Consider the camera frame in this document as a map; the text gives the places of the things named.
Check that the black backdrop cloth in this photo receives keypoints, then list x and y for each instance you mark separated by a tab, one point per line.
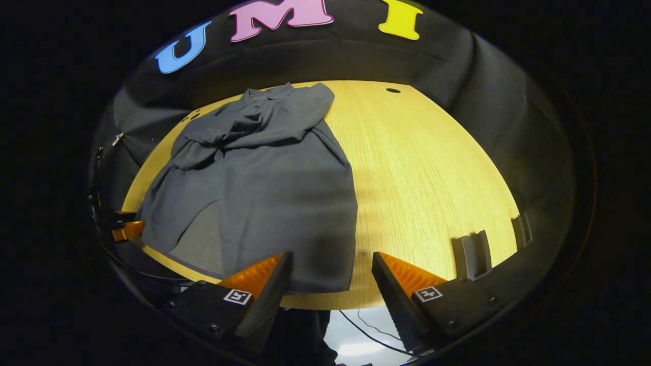
356	56

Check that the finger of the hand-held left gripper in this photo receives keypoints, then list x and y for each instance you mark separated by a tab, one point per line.
119	217
127	230

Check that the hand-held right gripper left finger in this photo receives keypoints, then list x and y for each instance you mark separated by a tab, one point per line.
264	310

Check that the grey collared shirt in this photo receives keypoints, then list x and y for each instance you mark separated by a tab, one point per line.
264	203

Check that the person's dark trousers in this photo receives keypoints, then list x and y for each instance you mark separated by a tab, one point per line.
300	335

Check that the black table edge bracket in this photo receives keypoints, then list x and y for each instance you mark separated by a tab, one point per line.
470	254
521	231

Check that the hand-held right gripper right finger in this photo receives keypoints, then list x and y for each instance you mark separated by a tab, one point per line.
394	310

